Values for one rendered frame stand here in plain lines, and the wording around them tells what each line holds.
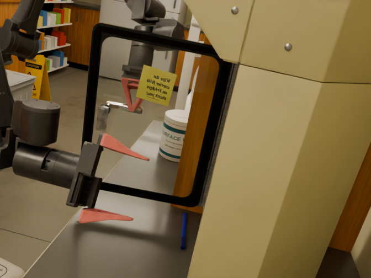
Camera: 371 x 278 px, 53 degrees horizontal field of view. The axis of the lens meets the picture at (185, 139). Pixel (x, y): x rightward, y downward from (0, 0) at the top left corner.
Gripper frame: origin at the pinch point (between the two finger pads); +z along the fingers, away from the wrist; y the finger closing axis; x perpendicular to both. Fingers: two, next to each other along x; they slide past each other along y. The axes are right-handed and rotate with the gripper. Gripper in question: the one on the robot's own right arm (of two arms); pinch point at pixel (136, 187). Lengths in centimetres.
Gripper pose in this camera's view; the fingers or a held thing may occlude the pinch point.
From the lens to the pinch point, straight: 60.4
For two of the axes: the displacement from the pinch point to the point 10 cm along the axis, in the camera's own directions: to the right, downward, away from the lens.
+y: 2.5, -9.6, 1.3
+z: 9.7, 2.4, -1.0
